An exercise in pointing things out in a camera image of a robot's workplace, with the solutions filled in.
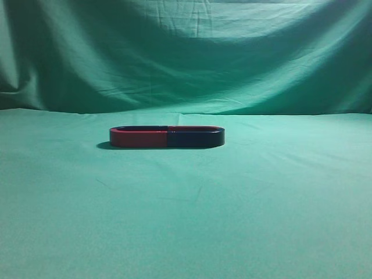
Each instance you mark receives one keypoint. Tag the green cloth backdrop and cover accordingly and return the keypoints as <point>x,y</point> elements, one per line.
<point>288,195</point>

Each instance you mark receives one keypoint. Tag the red-blue horseshoe magnet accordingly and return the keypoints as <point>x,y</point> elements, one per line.
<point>195,136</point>
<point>138,136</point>

